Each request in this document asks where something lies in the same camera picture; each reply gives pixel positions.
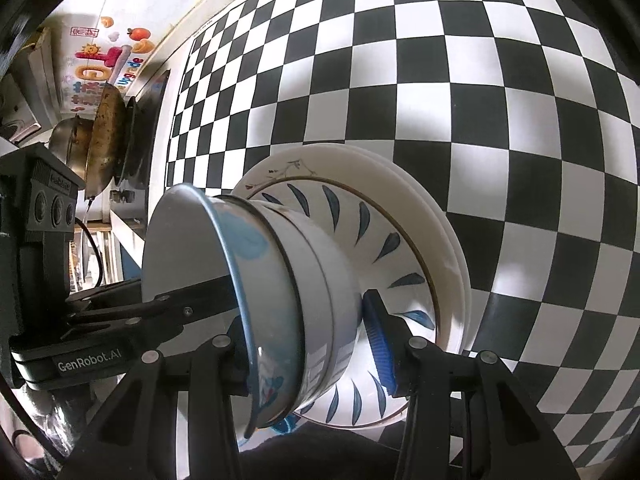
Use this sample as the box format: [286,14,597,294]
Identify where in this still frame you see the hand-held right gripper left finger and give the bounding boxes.
[57,317,253,480]

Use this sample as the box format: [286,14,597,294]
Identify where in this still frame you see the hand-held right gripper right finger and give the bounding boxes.
[361,290,583,480]

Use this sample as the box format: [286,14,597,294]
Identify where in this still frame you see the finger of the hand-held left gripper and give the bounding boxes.
[67,272,238,335]
[65,279,146,312]

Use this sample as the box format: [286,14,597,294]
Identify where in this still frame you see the plain white bowl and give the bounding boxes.
[270,205,363,401]

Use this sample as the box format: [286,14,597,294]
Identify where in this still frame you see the white bowl blue pattern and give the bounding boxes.
[141,183,307,438]

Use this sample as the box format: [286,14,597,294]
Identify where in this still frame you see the white bowl black rim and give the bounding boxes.
[250,200,332,411]

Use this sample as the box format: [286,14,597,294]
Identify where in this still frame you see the white plate blue leaf pattern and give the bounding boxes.
[260,176,441,428]

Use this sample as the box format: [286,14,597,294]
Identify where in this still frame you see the white plate thin branch print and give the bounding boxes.
[230,147,461,361]

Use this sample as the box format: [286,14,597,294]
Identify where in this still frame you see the steel pot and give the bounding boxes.
[49,116,93,176]

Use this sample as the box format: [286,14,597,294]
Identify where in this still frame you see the brass wok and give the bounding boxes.
[84,85,128,198]

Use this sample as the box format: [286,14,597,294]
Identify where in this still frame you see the black white checkered mat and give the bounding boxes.
[162,0,640,466]

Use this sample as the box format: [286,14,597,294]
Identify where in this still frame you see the black cable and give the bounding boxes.
[75,217,106,288]

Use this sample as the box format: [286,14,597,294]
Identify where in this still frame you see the colourful wall stickers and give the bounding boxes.
[62,16,153,111]

